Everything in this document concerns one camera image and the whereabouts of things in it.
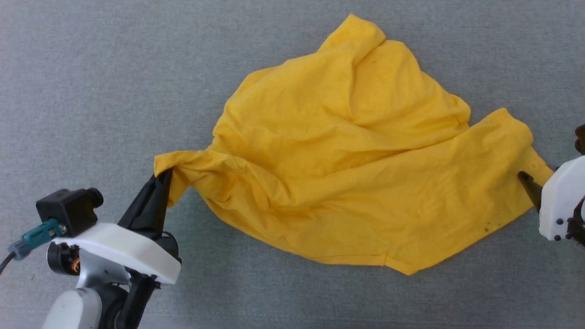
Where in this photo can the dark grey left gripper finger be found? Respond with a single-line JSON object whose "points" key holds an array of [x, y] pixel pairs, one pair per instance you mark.
{"points": [[144, 210], [163, 201]]}

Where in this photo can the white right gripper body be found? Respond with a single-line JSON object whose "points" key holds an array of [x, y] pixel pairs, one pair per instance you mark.
{"points": [[560, 196]]}

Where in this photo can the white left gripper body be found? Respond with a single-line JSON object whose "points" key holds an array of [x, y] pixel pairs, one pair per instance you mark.
{"points": [[128, 249]]}

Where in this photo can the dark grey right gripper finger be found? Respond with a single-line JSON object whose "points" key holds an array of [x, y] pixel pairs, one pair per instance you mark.
{"points": [[534, 189]]}

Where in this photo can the yellow cartoon print garment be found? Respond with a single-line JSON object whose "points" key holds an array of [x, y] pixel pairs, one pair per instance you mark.
{"points": [[343, 160]]}

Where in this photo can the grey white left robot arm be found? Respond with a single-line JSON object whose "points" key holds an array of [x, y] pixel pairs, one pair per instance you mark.
{"points": [[68, 310]]}

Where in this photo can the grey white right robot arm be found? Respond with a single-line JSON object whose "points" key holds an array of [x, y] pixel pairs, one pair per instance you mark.
{"points": [[579, 228]]}

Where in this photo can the grey fabric sofa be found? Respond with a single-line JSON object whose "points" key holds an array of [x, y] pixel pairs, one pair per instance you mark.
{"points": [[91, 91]]}

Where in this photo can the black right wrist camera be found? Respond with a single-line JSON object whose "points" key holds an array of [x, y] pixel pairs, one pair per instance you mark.
{"points": [[580, 139]]}

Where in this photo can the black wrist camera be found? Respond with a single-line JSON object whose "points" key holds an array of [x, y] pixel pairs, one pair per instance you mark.
{"points": [[580, 139], [64, 210]]}

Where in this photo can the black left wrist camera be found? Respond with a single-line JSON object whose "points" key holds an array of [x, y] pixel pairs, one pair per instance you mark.
{"points": [[64, 210]]}

